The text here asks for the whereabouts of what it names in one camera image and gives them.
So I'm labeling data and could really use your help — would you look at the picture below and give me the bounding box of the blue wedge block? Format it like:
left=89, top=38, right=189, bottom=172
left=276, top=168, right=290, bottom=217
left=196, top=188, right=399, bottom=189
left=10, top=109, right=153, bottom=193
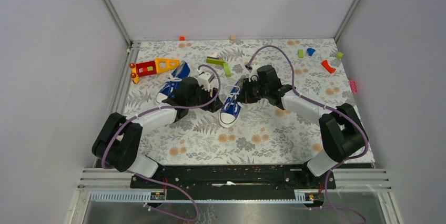
left=307, top=48, right=316, bottom=56

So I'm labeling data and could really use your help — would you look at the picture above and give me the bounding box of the green block long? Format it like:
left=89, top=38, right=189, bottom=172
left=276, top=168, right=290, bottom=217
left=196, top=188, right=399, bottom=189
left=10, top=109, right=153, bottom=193
left=206, top=57, right=226, bottom=65

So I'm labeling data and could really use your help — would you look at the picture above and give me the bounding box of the grey slotted cable duct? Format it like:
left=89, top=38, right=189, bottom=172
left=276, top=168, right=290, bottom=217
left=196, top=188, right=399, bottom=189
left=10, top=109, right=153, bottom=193
left=90, top=188, right=325, bottom=205

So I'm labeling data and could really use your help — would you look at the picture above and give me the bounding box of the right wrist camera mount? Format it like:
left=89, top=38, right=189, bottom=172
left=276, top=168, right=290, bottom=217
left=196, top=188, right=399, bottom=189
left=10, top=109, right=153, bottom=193
left=245, top=64, right=259, bottom=82

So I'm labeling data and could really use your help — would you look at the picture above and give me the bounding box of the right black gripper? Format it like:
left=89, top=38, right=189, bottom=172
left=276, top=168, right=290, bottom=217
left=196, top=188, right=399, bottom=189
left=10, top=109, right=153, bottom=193
left=236, top=78, right=269, bottom=104

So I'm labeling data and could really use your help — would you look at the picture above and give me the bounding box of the purple cable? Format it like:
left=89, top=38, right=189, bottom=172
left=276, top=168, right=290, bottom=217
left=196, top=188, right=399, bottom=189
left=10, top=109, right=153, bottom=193
left=100, top=64, right=222, bottom=222
left=245, top=45, right=369, bottom=224

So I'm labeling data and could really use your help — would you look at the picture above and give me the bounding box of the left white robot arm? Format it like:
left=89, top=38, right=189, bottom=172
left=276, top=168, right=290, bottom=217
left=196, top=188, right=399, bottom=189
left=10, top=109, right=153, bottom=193
left=92, top=77, right=222, bottom=188

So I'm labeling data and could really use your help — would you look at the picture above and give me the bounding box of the red arch block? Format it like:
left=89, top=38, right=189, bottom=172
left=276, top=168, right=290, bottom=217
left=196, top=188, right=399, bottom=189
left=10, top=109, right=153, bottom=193
left=321, top=60, right=336, bottom=74

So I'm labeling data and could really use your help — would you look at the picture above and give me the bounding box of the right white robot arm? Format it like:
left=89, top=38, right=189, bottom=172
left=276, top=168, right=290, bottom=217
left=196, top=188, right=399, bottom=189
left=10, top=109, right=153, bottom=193
left=237, top=65, right=368, bottom=188

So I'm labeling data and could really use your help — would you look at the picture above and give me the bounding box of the floral table mat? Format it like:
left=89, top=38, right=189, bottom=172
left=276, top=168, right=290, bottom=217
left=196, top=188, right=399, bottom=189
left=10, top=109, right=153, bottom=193
left=134, top=38, right=355, bottom=165

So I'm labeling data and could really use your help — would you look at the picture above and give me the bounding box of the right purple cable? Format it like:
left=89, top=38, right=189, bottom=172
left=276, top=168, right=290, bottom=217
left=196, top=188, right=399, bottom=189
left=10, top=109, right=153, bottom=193
left=245, top=45, right=369, bottom=224

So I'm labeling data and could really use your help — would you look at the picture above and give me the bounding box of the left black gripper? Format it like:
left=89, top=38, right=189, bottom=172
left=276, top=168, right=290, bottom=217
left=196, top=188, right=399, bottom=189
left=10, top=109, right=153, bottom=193
left=187, top=82, right=222, bottom=112

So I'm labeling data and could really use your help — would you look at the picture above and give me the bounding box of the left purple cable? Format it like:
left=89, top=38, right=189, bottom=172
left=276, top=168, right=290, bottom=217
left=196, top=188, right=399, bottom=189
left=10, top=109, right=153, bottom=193
left=100, top=64, right=222, bottom=222

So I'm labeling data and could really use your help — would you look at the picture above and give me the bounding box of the green block short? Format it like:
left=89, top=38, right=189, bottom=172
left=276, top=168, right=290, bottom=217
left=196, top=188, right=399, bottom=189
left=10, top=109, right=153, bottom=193
left=223, top=63, right=232, bottom=78

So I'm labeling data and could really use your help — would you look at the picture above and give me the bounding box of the blue sneaker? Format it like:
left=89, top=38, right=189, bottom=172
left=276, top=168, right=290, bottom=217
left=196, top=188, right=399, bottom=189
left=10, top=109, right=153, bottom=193
left=219, top=79, right=243, bottom=128
left=155, top=60, right=190, bottom=104

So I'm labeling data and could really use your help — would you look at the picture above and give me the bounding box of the pink lego brick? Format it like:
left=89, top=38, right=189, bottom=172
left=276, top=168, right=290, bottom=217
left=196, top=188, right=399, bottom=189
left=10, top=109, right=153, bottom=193
left=349, top=80, right=358, bottom=94

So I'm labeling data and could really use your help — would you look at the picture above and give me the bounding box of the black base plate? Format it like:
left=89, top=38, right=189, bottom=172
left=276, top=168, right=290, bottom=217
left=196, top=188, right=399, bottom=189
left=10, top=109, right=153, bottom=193
left=130, top=164, right=326, bottom=194

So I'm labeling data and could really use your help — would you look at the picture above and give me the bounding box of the red yellow toy frame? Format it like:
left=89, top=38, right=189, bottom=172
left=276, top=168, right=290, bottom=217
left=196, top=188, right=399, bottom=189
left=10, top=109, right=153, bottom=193
left=129, top=58, right=180, bottom=84

